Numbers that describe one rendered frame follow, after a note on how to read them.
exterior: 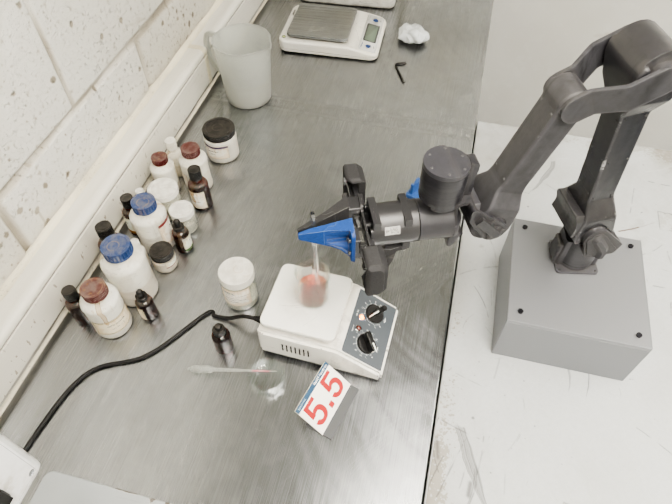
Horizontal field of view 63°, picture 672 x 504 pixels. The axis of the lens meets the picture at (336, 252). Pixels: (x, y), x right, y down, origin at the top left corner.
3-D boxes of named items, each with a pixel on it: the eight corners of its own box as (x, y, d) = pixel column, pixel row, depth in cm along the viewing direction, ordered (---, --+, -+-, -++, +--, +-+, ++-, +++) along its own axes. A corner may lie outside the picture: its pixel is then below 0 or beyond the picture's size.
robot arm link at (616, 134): (663, 10, 59) (605, 22, 58) (702, 49, 54) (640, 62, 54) (586, 207, 84) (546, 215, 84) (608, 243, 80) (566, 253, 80)
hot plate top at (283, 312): (354, 281, 89) (354, 278, 88) (333, 345, 82) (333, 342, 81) (284, 265, 91) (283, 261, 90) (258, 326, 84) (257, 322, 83)
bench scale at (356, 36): (376, 64, 140) (377, 47, 136) (278, 53, 143) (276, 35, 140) (387, 25, 152) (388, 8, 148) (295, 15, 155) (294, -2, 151)
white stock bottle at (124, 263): (158, 304, 96) (137, 259, 85) (115, 310, 95) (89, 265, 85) (159, 271, 100) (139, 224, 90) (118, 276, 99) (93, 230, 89)
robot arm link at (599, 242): (590, 212, 87) (606, 183, 81) (618, 257, 81) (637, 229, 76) (550, 218, 86) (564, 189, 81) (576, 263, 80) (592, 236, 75)
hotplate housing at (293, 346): (397, 315, 94) (401, 289, 88) (380, 384, 86) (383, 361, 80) (274, 286, 98) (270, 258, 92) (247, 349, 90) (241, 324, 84)
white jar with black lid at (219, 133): (219, 139, 122) (213, 113, 116) (245, 148, 120) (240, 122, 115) (201, 158, 118) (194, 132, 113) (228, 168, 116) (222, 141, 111)
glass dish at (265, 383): (253, 399, 85) (251, 394, 83) (248, 368, 88) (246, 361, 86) (288, 392, 86) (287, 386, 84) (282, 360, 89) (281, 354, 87)
